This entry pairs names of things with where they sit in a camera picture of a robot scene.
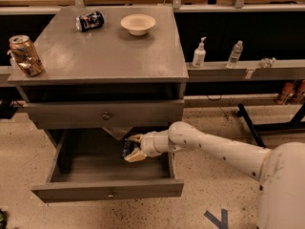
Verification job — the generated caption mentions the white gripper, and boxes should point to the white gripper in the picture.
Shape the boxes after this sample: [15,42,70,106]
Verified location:
[124,132,158,162]

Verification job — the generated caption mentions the dark blue rxbar wrapper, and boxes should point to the dark blue rxbar wrapper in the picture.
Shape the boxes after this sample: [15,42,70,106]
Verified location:
[121,138,137,158]

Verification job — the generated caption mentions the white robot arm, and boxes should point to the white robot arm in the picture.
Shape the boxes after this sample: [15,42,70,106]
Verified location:
[124,121,305,229]

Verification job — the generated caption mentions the white paper under drawer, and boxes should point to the white paper under drawer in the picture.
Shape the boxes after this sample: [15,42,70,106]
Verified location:
[103,127,132,140]

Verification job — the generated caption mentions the open grey middle drawer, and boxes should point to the open grey middle drawer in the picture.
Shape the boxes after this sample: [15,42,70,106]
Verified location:
[31,129,184,203]

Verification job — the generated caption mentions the closed grey top drawer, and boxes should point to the closed grey top drawer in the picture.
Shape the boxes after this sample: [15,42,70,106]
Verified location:
[24,99,184,129]

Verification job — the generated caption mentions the grey wooden drawer cabinet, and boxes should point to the grey wooden drawer cabinet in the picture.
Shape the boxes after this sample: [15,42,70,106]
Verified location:
[6,5,190,205]

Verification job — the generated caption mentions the white pump lotion bottle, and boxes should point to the white pump lotion bottle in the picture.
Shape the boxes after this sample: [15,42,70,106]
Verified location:
[193,37,206,68]

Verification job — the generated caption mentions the black metal stand leg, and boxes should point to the black metal stand leg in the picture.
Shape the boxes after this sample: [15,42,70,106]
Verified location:
[237,104,266,148]

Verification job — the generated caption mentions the white ceramic bowl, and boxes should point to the white ceramic bowl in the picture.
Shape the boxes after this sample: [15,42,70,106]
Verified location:
[120,14,155,36]

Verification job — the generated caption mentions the blue crushed soda can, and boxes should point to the blue crushed soda can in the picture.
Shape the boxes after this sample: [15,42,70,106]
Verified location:
[75,10,104,31]

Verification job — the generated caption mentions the clear plastic water bottle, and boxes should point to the clear plastic water bottle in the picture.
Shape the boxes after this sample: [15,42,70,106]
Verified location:
[226,40,243,69]

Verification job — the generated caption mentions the orange crushed soda can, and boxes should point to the orange crushed soda can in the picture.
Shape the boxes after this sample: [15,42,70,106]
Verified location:
[9,35,44,77]

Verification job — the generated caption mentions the crumpled clear plastic wrap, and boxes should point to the crumpled clear plastic wrap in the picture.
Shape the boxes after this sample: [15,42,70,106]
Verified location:
[259,57,276,68]

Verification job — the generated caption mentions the orange bottles under shelf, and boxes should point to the orange bottles under shelf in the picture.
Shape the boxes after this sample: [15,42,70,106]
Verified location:
[275,80,305,105]

